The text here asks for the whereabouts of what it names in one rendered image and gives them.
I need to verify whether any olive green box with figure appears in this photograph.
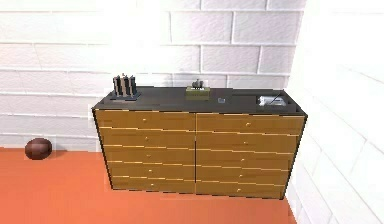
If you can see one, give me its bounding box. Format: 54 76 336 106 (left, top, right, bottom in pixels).
185 78 211 101

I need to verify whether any brown wooden chest of drawers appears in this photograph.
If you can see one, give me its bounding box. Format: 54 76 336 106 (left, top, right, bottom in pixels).
91 86 308 201

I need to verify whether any dark brown ball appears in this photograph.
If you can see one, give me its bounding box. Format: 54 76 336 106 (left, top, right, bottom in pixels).
24 137 54 161

